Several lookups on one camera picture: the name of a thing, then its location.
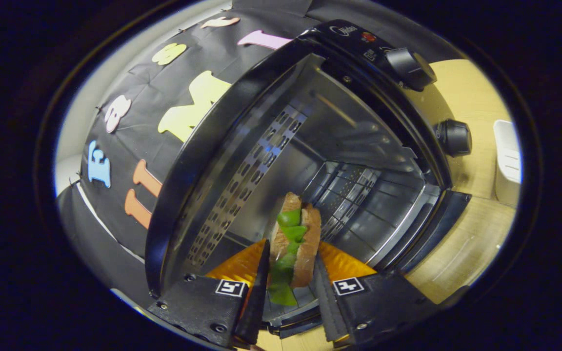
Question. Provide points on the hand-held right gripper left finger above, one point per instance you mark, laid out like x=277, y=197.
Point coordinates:
x=256, y=297

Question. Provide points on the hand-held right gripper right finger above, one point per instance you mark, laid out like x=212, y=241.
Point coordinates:
x=327, y=302

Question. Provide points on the sandwich with green lettuce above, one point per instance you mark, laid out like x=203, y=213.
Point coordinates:
x=305, y=243

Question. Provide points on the black electric oven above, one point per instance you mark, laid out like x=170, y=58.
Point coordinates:
x=310, y=146

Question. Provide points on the white ribbed plastic tray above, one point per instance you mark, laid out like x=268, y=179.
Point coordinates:
x=508, y=165

